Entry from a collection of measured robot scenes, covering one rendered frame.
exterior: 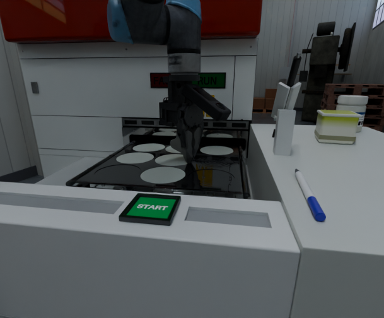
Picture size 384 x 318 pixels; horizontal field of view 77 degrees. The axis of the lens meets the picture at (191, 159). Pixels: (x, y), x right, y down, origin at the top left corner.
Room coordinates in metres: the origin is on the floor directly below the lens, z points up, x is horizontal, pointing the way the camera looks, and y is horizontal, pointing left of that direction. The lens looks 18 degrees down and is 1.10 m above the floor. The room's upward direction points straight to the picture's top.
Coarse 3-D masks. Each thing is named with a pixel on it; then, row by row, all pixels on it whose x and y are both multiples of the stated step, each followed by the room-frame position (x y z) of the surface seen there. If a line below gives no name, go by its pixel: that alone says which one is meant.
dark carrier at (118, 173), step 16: (208, 144) 0.76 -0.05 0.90; (112, 160) 0.60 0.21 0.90; (208, 160) 0.60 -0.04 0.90; (224, 160) 0.60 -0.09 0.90; (96, 176) 0.50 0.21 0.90; (112, 176) 0.50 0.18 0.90; (128, 176) 0.50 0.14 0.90; (192, 176) 0.50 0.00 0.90; (208, 176) 0.50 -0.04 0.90; (224, 176) 0.50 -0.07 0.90
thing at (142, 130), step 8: (128, 128) 0.84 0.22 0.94; (136, 128) 0.84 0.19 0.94; (144, 128) 0.84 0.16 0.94; (152, 128) 0.83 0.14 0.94; (160, 128) 0.83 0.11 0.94; (168, 128) 0.83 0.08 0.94; (176, 128) 0.83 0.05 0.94; (128, 136) 0.85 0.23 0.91; (208, 136) 0.80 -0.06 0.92; (216, 136) 0.80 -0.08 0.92; (224, 136) 0.79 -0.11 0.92; (232, 136) 0.79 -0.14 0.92; (240, 136) 0.78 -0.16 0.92
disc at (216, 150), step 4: (204, 148) 0.72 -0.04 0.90; (208, 148) 0.72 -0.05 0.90; (212, 148) 0.72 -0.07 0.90; (216, 148) 0.72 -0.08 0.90; (220, 148) 0.72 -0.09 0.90; (224, 148) 0.72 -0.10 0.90; (228, 148) 0.72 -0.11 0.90; (204, 152) 0.68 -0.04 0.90; (208, 152) 0.68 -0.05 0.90; (212, 152) 0.68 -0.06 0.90; (216, 152) 0.68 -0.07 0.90; (220, 152) 0.68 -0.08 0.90; (224, 152) 0.68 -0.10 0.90; (228, 152) 0.68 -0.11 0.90; (232, 152) 0.68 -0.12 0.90
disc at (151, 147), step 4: (140, 144) 0.77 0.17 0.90; (144, 144) 0.76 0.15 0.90; (148, 144) 0.76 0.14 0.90; (152, 144) 0.76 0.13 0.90; (156, 144) 0.76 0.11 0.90; (160, 144) 0.76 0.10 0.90; (136, 148) 0.72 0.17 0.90; (140, 148) 0.72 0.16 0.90; (144, 148) 0.72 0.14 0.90; (148, 148) 0.72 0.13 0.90; (152, 148) 0.72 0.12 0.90; (156, 148) 0.71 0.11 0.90; (160, 148) 0.71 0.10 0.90
